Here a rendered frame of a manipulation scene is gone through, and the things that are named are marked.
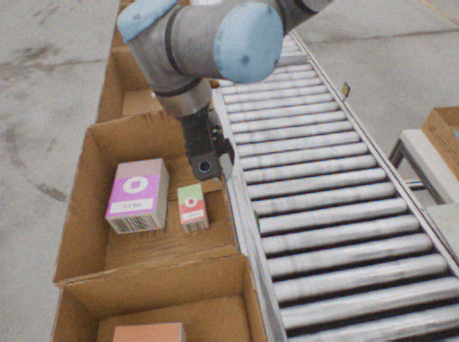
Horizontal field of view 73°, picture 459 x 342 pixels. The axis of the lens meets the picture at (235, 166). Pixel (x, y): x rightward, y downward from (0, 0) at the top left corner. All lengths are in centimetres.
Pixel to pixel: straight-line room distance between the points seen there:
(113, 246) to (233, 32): 55
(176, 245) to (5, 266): 144
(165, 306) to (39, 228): 151
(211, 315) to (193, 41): 49
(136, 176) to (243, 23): 50
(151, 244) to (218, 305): 20
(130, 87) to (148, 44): 76
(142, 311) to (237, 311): 18
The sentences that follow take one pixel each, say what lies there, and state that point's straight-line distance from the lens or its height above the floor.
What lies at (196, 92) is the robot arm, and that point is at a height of 125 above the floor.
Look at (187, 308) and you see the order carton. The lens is 67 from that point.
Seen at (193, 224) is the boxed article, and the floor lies 94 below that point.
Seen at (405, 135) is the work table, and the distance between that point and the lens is 134.
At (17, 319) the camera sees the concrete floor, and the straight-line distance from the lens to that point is 188.
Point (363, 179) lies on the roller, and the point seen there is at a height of 74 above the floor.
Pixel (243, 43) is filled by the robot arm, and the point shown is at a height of 136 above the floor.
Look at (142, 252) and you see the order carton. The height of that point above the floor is 90.
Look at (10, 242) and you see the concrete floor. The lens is 213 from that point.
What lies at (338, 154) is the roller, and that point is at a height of 74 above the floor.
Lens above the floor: 152
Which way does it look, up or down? 47 degrees down
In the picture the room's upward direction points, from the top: straight up
